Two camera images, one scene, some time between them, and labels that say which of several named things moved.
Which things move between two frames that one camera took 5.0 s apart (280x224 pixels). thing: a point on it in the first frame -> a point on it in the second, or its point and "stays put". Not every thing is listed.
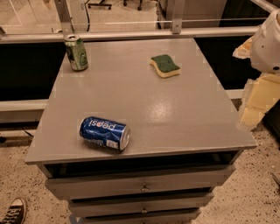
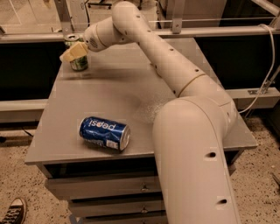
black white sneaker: [16, 213] stays put
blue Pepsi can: [105, 132] stays put
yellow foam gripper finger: [259, 96] -> [75, 52]
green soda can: [76, 51] stays put
